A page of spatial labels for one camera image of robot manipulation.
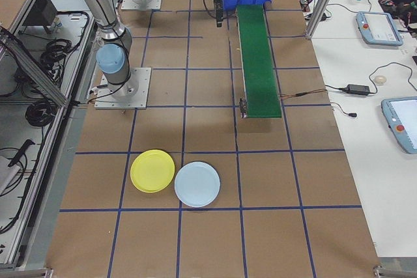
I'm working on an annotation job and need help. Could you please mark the yellow plastic plate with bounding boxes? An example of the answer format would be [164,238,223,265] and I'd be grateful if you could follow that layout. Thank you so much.
[130,149,176,193]

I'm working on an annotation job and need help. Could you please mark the light blue plastic plate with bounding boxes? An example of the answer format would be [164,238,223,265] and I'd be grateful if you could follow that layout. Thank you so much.
[174,161,222,208]

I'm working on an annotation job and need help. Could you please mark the green conveyor belt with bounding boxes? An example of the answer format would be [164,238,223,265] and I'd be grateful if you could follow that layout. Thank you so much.
[235,3,283,120]

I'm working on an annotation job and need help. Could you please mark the light blue teach pendant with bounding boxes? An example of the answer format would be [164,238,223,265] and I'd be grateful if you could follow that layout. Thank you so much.
[354,10,405,47]
[381,96,417,155]

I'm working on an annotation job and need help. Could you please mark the black power adapter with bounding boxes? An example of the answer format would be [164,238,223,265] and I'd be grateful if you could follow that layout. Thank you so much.
[345,84,371,96]

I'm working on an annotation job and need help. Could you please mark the red brown conveyor wires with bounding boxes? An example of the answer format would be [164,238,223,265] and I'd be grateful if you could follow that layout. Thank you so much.
[279,88,328,100]

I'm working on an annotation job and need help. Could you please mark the black electronics board with wires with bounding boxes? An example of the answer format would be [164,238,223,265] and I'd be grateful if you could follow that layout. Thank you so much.
[379,0,417,30]

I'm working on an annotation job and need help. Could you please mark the black cable with barrel plug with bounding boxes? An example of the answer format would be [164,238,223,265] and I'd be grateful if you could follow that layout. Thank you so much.
[330,102,358,119]

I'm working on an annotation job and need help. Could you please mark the black coiled cable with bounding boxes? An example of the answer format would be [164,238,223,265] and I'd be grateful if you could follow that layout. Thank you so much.
[25,98,55,128]
[40,38,74,74]

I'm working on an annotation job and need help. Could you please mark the V-shaped metal bar frame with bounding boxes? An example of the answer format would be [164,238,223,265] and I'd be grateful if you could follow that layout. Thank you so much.
[0,0,98,269]

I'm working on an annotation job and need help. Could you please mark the black handle tool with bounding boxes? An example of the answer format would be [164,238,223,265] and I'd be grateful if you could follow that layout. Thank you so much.
[8,139,36,168]

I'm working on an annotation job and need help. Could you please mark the aluminium corner bracket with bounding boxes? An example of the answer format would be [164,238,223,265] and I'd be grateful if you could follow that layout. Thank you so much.
[373,258,417,278]

